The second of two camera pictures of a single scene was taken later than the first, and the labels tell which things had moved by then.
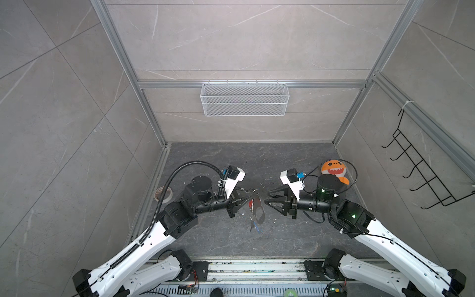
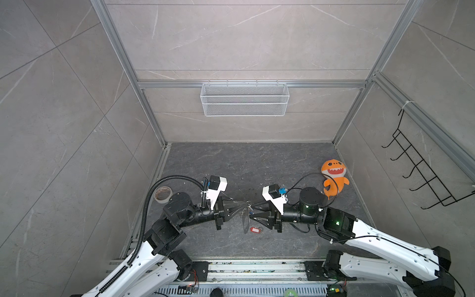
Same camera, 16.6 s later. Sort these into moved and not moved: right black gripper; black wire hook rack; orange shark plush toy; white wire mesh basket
Moved: right black gripper
Not moved: black wire hook rack; orange shark plush toy; white wire mesh basket
